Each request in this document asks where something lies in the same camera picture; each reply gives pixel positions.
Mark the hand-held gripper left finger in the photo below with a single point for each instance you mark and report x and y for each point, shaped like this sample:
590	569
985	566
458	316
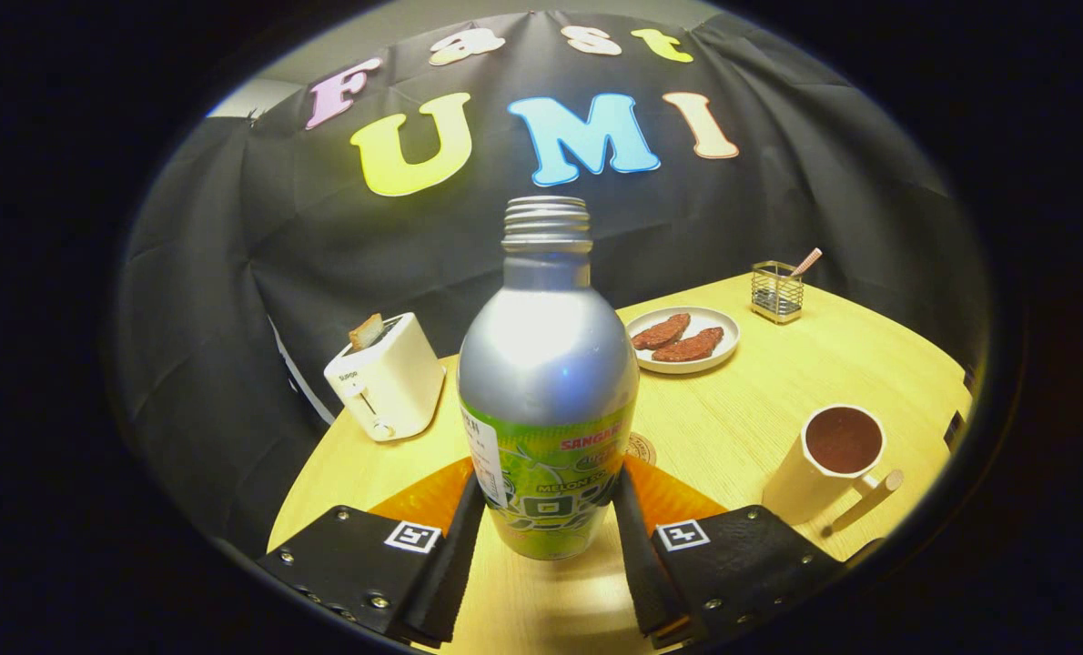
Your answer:
455	555

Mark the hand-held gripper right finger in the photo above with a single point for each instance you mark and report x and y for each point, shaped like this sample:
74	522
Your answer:
642	564

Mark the round cork coaster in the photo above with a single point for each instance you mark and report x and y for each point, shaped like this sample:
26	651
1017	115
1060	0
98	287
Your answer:
642	449

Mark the silver bottle with green label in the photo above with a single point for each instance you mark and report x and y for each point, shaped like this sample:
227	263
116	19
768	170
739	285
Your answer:
546	364

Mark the white toaster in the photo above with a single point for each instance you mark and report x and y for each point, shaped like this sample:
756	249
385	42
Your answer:
396	387

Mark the wooden table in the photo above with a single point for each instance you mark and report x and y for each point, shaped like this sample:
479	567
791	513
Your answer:
733	409

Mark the reddish meat slice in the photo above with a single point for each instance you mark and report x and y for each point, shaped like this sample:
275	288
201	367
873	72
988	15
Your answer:
661	331
689	346

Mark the toast slice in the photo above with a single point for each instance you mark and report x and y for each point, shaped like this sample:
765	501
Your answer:
367	332

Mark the white round plate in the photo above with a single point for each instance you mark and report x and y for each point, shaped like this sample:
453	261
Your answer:
719	329

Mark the black backdrop cloth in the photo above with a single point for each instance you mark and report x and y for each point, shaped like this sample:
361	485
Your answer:
323	255

